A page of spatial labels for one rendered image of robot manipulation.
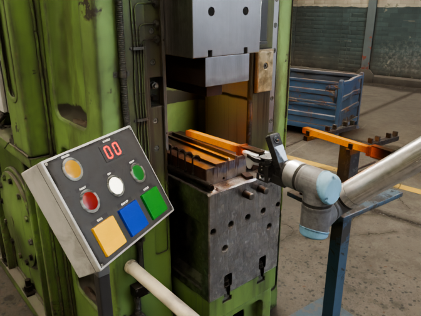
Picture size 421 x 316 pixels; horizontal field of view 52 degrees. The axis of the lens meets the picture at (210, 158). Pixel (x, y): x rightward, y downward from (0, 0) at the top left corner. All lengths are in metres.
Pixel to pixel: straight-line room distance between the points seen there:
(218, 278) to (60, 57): 1.01
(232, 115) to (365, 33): 7.67
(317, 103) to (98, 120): 4.08
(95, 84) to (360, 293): 1.89
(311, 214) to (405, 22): 8.00
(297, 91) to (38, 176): 4.54
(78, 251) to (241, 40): 0.88
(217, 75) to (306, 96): 3.90
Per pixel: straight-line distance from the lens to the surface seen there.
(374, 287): 2.74
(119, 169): 1.16
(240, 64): 1.53
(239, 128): 1.87
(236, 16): 1.50
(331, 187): 1.30
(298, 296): 2.56
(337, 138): 1.73
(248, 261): 1.77
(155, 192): 1.22
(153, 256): 1.71
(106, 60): 1.39
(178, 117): 2.00
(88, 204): 1.05
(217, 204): 1.52
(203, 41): 1.41
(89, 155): 1.11
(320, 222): 1.34
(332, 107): 5.20
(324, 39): 9.87
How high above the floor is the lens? 1.53
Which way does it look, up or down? 20 degrees down
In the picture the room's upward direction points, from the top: straight up
